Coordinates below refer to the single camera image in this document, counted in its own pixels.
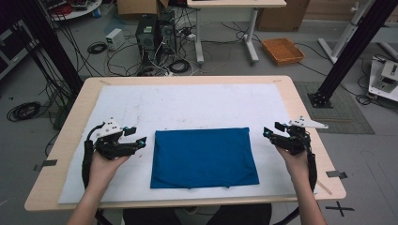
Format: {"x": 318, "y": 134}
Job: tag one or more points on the white desk leg stand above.
{"x": 342, "y": 37}

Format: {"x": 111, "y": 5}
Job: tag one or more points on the grey floor mat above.
{"x": 344, "y": 115}

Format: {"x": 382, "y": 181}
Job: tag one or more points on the black tape cross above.
{"x": 340, "y": 208}

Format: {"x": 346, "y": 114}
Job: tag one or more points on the black computer tower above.
{"x": 167, "y": 31}
{"x": 146, "y": 37}

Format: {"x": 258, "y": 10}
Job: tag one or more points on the light wooden drawer cabinet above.
{"x": 328, "y": 9}

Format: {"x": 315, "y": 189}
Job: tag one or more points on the orange tray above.
{"x": 282, "y": 51}

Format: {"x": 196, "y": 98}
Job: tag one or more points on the person's left hand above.
{"x": 101, "y": 172}

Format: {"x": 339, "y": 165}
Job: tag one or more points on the brown cardboard box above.
{"x": 281, "y": 17}

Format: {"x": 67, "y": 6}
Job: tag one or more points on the round white table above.
{"x": 81, "y": 11}

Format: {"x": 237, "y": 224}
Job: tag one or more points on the black metal pillar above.
{"x": 353, "y": 47}
{"x": 53, "y": 47}

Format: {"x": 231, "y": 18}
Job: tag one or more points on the white desk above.
{"x": 237, "y": 3}

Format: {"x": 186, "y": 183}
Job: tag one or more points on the blue shirt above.
{"x": 203, "y": 156}

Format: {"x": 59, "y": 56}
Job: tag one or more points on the open cardboard box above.
{"x": 137, "y": 7}

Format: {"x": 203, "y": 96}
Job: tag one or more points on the grey metal rack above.
{"x": 12, "y": 53}

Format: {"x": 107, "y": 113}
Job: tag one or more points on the grey tape strip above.
{"x": 336, "y": 174}
{"x": 47, "y": 164}

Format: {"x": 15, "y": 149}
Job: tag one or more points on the person's right hand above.
{"x": 297, "y": 168}

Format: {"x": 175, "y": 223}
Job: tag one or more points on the white electronic device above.
{"x": 386, "y": 79}

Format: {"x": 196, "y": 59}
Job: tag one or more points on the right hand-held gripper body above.
{"x": 295, "y": 142}

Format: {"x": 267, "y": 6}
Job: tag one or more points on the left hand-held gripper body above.
{"x": 112, "y": 146}

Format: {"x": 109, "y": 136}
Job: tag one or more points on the white table mat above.
{"x": 187, "y": 106}

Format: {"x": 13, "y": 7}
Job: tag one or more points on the white power supply box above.
{"x": 114, "y": 38}

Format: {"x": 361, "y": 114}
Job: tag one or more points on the thin wooden stick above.
{"x": 324, "y": 187}

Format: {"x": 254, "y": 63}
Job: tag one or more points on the person's black trousers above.
{"x": 244, "y": 215}

